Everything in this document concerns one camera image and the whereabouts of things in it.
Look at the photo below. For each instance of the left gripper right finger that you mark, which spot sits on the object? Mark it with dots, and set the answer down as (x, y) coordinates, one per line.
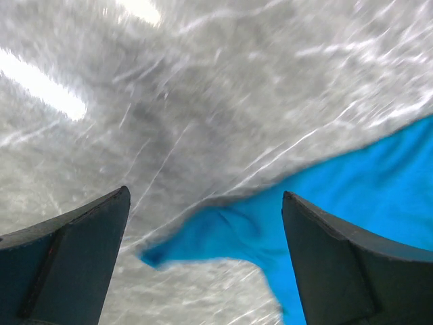
(348, 275)

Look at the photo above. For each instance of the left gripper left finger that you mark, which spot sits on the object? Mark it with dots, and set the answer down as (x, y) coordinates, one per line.
(58, 271)

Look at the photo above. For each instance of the blue t shirt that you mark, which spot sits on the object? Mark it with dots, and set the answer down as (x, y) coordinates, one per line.
(385, 187)

